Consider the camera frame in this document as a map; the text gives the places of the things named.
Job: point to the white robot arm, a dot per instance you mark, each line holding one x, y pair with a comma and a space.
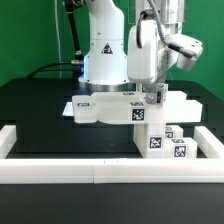
105, 65

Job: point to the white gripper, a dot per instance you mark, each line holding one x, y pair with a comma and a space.
147, 64

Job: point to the white marker sheet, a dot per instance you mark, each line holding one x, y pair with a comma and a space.
68, 110

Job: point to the white chair seat block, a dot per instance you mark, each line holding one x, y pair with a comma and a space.
149, 139

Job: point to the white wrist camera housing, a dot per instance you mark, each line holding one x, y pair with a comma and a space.
189, 50

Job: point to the white chair back frame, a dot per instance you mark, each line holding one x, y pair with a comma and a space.
131, 108

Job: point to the white U-shaped border fence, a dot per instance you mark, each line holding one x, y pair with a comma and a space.
209, 169

